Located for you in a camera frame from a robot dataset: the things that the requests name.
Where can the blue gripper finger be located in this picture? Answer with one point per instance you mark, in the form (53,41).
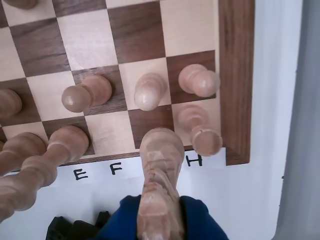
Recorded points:
(125,220)
(200,222)

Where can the light wooden chess knight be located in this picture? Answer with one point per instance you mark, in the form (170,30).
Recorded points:
(160,175)

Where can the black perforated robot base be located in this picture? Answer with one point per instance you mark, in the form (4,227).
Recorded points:
(62,230)

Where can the white paper letter strip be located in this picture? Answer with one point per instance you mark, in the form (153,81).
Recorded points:
(100,172)

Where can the light wooden chess rook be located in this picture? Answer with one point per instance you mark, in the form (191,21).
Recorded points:
(205,140)

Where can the light wooden chess king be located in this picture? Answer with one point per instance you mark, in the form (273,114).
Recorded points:
(67,142)

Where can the light wooden chess queen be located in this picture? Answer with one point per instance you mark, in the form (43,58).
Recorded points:
(22,145)

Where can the light wooden chess pawn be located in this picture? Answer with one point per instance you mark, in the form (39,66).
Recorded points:
(200,80)
(10,103)
(85,93)
(150,92)

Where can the wooden chessboard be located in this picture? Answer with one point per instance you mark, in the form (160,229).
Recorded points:
(140,30)

